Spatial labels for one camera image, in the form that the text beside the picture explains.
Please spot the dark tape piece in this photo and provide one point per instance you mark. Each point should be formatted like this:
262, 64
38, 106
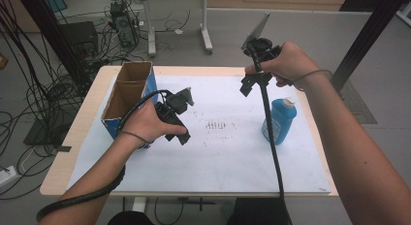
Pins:
64, 148

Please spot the blue cardboard box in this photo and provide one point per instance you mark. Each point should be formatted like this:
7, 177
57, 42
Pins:
129, 86

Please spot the person's dark clothing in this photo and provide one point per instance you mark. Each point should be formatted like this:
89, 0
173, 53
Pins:
252, 213

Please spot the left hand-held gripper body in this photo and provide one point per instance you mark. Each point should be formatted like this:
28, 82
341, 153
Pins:
176, 103

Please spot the blue bottle with white cap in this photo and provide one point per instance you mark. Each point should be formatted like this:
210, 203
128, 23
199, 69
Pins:
284, 118

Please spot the black metal frame post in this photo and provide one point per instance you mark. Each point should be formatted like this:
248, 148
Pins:
55, 34
365, 37

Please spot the black stool seat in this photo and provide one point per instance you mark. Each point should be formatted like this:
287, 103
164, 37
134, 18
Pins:
129, 218

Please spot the grey floor mat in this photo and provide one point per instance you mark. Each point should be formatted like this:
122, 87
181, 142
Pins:
358, 105

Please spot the black floor base plate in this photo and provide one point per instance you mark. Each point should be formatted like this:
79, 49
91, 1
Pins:
42, 134

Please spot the teal panel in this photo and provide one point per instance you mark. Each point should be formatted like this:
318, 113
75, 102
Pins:
53, 0

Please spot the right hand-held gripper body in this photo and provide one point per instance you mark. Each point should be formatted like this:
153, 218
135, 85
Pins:
262, 48

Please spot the white paper sheet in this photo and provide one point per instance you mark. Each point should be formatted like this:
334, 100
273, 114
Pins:
210, 167

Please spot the person's left hand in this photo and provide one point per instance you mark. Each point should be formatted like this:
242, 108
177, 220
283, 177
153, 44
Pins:
145, 121

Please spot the white desk with metal legs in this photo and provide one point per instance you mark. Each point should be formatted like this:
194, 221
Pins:
206, 34

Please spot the white power strip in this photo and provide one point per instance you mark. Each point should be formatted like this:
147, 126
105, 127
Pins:
6, 176

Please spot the black equipment box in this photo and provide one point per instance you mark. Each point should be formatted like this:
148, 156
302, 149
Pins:
79, 36

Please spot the black computer tower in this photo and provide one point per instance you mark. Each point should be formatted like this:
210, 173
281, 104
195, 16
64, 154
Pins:
124, 27

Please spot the person's right hand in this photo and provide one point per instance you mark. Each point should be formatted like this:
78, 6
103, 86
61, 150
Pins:
290, 63

